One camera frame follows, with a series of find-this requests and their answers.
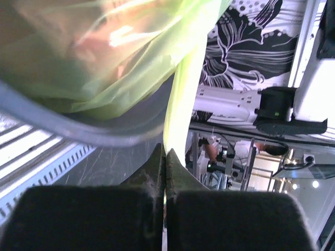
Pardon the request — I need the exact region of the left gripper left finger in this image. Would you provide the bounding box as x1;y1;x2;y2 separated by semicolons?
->
1;144;165;250

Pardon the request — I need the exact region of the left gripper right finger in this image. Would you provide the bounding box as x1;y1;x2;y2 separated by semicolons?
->
166;150;317;250

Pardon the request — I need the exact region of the green plastic trash bag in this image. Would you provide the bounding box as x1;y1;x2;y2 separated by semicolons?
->
1;1;230;149

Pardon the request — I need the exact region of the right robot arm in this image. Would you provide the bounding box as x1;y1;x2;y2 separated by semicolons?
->
192;1;334;145

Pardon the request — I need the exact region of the blue trash bin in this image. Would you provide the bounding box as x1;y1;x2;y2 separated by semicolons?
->
0;73;176;149

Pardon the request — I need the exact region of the crumpled brown paper trash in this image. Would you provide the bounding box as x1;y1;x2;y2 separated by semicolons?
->
14;1;174;75

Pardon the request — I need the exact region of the metal base rail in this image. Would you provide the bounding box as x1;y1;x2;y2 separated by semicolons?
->
1;123;96;223

